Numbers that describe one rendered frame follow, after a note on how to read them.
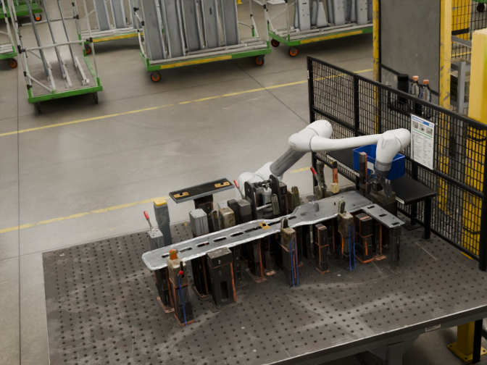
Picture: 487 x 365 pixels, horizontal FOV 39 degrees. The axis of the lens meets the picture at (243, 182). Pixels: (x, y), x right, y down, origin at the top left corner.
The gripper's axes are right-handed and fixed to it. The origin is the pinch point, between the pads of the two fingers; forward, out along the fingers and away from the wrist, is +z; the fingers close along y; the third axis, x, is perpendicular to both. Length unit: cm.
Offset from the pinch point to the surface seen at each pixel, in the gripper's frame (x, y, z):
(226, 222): 75, 41, 16
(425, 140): -36.0, 2.4, -26.9
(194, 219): 94, 46, 11
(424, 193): -28.6, -10.7, 0.1
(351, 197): -0.1, 18.5, 10.4
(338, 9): -513, 581, 142
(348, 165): -26, 50, 12
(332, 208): 18.2, 15.4, 10.7
